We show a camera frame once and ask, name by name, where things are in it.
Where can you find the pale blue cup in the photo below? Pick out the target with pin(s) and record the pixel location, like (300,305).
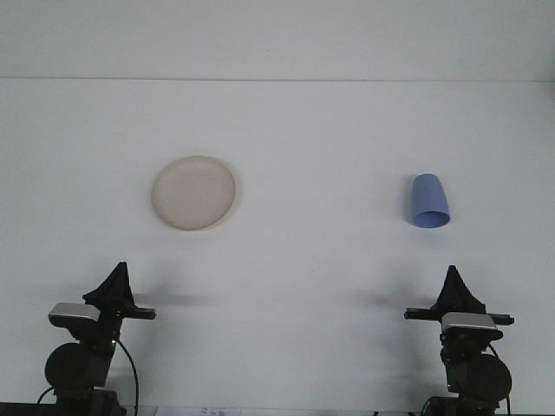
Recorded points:
(428,199)

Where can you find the pale round plate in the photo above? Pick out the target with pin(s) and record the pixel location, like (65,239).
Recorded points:
(194,193)

